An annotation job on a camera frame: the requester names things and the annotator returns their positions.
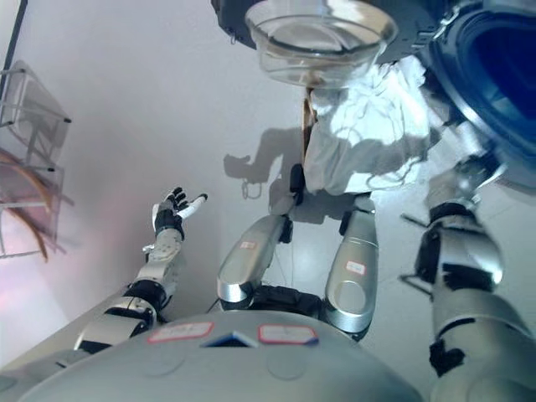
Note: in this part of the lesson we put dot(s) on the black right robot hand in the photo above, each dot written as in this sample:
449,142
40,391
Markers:
481,169

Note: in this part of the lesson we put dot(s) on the white fabric laundry basket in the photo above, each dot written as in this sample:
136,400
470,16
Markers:
356,159

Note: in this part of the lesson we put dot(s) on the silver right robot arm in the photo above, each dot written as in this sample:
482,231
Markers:
460,272

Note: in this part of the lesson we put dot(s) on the dark grey washing machine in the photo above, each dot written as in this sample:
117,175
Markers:
502,84

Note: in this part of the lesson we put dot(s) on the silver right robot leg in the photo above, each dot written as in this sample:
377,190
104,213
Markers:
352,268

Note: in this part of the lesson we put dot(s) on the round washer door with glass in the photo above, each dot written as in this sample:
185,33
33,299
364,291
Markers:
318,63

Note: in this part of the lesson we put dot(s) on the curved wooden hoop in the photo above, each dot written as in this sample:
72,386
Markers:
29,201

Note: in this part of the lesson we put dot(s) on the silver robot torso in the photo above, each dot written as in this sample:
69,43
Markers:
234,368

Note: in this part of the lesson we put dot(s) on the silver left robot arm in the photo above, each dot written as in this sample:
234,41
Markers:
159,259

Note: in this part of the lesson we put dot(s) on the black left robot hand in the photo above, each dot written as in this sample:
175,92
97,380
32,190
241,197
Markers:
171,213

